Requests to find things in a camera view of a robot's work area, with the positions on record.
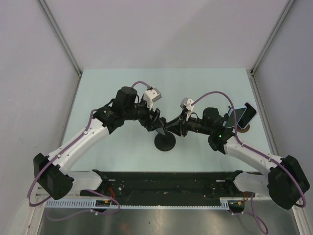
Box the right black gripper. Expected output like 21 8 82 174
166 109 212 137

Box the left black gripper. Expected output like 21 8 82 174
123 96 162 131

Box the black phone stand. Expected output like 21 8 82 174
154 132 176 152
222 109 240 129

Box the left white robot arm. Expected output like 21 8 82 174
33 86 164 200

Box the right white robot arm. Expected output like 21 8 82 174
165 108 310 210

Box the brown round stand base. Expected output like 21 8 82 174
237 125 250 133

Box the black-screen blue-edged phone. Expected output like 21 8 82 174
237 102 258 129

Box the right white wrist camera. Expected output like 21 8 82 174
180 97 194 121

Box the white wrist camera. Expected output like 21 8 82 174
143 88 162 110
180 97 194 121

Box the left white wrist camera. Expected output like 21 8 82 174
143 88 162 110

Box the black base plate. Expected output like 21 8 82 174
95 171 252 204

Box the grey slotted cable duct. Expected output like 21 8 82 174
45 198 245 210

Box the left aluminium frame post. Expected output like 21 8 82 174
36 0 83 76

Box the aluminium frame post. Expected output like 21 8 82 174
250 0 298 74
36 0 83 76

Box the right aluminium frame post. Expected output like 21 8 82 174
250 0 298 74

